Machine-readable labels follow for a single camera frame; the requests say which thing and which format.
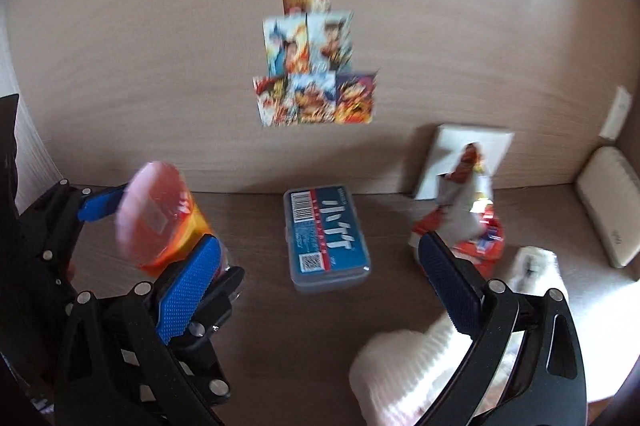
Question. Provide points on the crumpled white tissue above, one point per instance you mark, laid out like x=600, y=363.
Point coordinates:
x=400, y=366

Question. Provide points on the cream white toaster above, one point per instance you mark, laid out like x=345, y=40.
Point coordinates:
x=607, y=206

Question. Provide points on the blue clear plastic box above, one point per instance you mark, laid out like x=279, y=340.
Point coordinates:
x=325, y=238

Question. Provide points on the group of colourful wall stickers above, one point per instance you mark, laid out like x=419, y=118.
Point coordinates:
x=305, y=71

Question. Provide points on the clear white plastic wrapper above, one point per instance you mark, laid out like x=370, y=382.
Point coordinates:
x=537, y=268

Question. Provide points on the white wall socket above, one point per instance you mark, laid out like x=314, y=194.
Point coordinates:
x=440, y=156
x=616, y=113

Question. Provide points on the red white snack wrapper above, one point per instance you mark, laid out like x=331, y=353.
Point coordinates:
x=467, y=206

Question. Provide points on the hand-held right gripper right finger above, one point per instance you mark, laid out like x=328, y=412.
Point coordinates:
x=450, y=281

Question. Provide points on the orange plastic cup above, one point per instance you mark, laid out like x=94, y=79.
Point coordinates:
x=165, y=211

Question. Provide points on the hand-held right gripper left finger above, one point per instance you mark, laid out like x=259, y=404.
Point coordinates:
x=189, y=293

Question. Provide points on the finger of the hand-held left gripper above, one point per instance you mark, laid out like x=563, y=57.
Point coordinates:
x=100, y=206
x=222, y=301

